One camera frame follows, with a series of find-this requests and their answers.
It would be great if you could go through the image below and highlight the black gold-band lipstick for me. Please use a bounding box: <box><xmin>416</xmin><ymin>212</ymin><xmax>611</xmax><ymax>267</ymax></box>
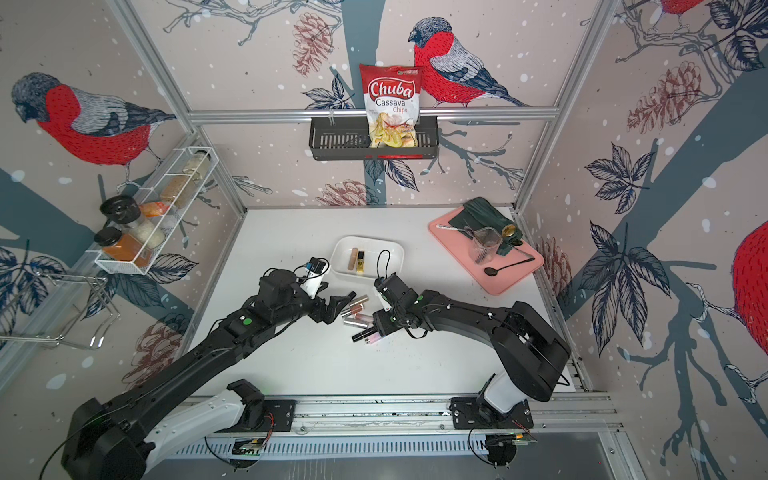
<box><xmin>352</xmin><ymin>327</ymin><xmax>378</xmax><ymax>343</ymax></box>

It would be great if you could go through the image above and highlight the pink blue lipstick tube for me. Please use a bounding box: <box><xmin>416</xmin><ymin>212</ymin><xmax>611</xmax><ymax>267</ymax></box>
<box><xmin>365</xmin><ymin>333</ymin><xmax>382</xmax><ymax>344</ymax></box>

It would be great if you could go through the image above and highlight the beige lipstick tube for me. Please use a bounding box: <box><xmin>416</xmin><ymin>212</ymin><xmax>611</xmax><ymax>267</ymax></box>
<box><xmin>348</xmin><ymin>248</ymin><xmax>359</xmax><ymax>271</ymax></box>

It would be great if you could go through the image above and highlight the white plastic storage box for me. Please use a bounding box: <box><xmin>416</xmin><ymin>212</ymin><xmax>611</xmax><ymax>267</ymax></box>
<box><xmin>330</xmin><ymin>236</ymin><xmax>405</xmax><ymax>281</ymax></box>

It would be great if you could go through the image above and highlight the gold black lipstick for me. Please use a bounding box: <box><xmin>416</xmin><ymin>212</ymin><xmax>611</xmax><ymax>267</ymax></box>
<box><xmin>355</xmin><ymin>250</ymin><xmax>365</xmax><ymax>275</ymax></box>

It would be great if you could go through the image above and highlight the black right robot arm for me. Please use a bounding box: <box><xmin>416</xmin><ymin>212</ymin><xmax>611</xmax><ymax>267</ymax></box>
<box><xmin>373</xmin><ymin>274</ymin><xmax>571</xmax><ymax>402</ymax></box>

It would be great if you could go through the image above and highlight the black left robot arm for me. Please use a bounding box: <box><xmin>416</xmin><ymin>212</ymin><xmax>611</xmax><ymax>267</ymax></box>
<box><xmin>61</xmin><ymin>269</ymin><xmax>356</xmax><ymax>479</ymax></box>

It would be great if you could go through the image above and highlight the silver lipstick tube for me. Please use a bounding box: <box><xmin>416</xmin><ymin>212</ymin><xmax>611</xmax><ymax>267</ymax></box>
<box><xmin>343</xmin><ymin>319</ymin><xmax>371</xmax><ymax>330</ymax></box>

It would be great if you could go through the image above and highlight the tan cap lip gloss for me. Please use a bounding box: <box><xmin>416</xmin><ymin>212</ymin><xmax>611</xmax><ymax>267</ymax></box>
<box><xmin>349</xmin><ymin>295</ymin><xmax>369</xmax><ymax>307</ymax></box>

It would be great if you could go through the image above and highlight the black spoon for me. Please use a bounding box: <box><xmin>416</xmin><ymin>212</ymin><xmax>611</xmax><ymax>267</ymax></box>
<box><xmin>483</xmin><ymin>257</ymin><xmax>535</xmax><ymax>277</ymax></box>

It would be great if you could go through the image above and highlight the clear plastic cup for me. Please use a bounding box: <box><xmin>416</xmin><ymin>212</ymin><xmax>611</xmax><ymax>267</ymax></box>
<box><xmin>469</xmin><ymin>227</ymin><xmax>503</xmax><ymax>265</ymax></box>

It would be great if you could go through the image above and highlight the dark green folded cloth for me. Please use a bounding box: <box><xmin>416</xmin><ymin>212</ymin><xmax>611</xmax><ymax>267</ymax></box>
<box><xmin>448</xmin><ymin>197</ymin><xmax>522</xmax><ymax>256</ymax></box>

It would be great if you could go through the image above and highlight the pink rectangular tray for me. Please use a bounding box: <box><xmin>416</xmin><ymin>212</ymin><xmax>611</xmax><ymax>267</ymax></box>
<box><xmin>428</xmin><ymin>208</ymin><xmax>544</xmax><ymax>296</ymax></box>

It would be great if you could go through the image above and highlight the gold spoon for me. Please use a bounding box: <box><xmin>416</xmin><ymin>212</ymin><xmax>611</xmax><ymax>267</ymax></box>
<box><xmin>501</xmin><ymin>223</ymin><xmax>522</xmax><ymax>247</ymax></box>

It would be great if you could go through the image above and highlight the red cassava chips bag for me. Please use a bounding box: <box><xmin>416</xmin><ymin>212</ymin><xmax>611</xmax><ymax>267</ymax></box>
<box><xmin>359</xmin><ymin>64</ymin><xmax>422</xmax><ymax>148</ymax></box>

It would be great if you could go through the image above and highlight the orange spice jar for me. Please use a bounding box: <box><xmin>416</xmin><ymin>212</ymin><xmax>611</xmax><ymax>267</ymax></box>
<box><xmin>94</xmin><ymin>227</ymin><xmax>152</xmax><ymax>268</ymax></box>

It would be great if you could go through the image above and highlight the black lid spice jar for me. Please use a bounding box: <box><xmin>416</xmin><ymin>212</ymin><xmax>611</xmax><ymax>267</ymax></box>
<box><xmin>99</xmin><ymin>195</ymin><xmax>166</xmax><ymax>250</ymax></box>

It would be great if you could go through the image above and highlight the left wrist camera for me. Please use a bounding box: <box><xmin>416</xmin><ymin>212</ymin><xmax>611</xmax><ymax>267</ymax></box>
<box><xmin>299</xmin><ymin>257</ymin><xmax>329</xmax><ymax>299</ymax></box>

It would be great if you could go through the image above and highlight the white handle utensil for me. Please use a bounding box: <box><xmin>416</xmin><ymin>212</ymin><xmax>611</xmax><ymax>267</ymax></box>
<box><xmin>436</xmin><ymin>224</ymin><xmax>474</xmax><ymax>236</ymax></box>

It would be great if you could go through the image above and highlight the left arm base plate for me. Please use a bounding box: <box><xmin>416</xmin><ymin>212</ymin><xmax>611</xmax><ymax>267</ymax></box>
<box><xmin>225</xmin><ymin>399</ymin><xmax>297</xmax><ymax>433</ymax></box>

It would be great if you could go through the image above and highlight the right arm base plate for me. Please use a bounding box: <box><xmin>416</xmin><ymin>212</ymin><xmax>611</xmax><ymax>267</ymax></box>
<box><xmin>449</xmin><ymin>396</ymin><xmax>534</xmax><ymax>431</ymax></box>

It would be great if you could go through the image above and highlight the black wall basket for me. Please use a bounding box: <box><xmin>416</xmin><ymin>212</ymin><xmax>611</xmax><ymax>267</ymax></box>
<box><xmin>308</xmin><ymin>115</ymin><xmax>440</xmax><ymax>162</ymax></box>

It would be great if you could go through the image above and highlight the white wire spice rack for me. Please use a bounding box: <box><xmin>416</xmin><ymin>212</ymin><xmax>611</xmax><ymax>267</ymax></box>
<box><xmin>95</xmin><ymin>146</ymin><xmax>219</xmax><ymax>275</ymax></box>

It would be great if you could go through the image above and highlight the metal wire hook rack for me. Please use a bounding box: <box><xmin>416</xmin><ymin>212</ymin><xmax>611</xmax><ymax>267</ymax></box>
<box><xmin>1</xmin><ymin>272</ymin><xmax>121</xmax><ymax>351</ymax></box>

